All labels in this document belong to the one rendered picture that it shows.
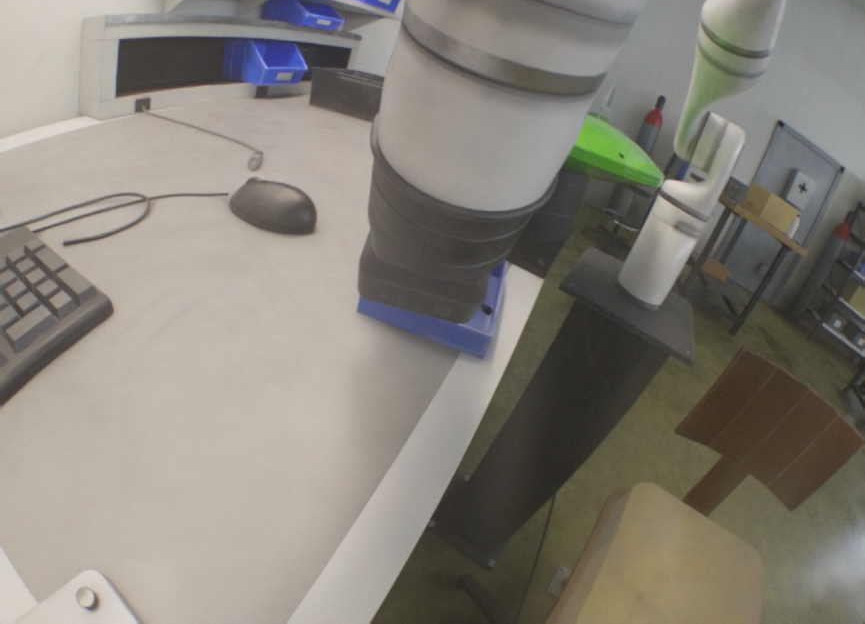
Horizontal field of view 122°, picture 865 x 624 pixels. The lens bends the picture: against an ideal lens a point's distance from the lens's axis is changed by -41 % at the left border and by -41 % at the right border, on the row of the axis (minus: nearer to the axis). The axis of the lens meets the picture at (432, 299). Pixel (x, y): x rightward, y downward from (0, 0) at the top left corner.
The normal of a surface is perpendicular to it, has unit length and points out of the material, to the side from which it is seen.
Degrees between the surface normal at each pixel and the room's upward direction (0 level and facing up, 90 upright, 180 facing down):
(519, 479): 90
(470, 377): 0
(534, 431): 90
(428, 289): 114
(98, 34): 90
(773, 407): 90
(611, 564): 0
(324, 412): 0
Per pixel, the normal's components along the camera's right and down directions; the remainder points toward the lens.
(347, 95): -0.40, 0.48
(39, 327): 0.97, 0.07
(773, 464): -0.66, 0.26
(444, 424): 0.25, -0.80
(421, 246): -0.37, 0.78
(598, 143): 0.25, -0.50
